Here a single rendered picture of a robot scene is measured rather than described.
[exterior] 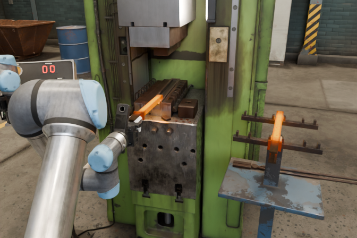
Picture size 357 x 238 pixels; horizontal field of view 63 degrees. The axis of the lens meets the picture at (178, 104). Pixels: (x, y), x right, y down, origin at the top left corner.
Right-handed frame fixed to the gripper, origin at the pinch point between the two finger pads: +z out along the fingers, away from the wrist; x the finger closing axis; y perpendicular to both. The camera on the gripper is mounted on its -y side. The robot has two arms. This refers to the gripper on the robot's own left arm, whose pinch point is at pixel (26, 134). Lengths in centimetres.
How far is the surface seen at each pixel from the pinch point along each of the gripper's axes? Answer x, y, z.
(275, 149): 99, -33, -9
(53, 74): -10.4, -23.4, -20.4
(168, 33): 38, -54, -40
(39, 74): -15.1, -18.6, -20.8
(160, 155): 37, -47, 21
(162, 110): 35, -53, -1
